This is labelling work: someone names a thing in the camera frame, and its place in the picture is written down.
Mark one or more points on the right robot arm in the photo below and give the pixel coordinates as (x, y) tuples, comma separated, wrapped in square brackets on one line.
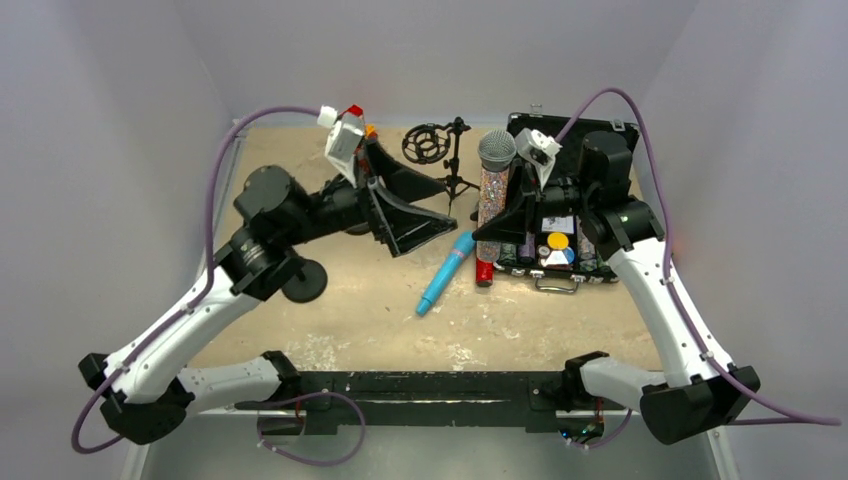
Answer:
[(699, 386)]

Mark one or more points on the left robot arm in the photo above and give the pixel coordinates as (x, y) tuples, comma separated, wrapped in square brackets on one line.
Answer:
[(278, 215)]

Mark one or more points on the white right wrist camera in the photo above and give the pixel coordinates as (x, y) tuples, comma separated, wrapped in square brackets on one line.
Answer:
[(540, 151)]

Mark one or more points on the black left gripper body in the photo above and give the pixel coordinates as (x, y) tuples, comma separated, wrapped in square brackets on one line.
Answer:
[(371, 206)]

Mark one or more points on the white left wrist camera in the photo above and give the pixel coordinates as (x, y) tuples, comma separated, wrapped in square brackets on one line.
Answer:
[(343, 139)]

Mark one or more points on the rhinestone silver microphone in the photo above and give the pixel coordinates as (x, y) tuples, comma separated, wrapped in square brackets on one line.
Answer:
[(496, 150)]

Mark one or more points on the blue toy microphone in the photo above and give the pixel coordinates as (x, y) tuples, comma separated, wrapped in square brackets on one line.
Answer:
[(459, 252)]

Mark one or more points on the red glitter microphone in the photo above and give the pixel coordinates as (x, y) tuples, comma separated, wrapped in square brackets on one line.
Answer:
[(484, 273)]

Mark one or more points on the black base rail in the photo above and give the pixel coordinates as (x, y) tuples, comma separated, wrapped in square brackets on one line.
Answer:
[(534, 401)]

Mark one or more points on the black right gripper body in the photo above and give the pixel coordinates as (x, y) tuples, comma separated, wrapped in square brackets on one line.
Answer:
[(530, 201)]

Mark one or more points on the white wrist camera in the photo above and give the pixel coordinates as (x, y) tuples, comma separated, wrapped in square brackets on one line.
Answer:
[(343, 139), (540, 151)]

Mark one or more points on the red toy block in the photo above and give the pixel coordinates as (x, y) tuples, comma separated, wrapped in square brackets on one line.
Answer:
[(369, 129)]

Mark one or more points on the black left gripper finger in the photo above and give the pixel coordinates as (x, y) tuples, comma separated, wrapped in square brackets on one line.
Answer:
[(411, 227), (406, 183)]

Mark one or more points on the black poker chip case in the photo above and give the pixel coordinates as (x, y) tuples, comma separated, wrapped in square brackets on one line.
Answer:
[(584, 265)]

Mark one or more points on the black tripod shock mount stand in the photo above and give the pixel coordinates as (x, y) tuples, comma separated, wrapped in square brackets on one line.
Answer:
[(430, 143)]

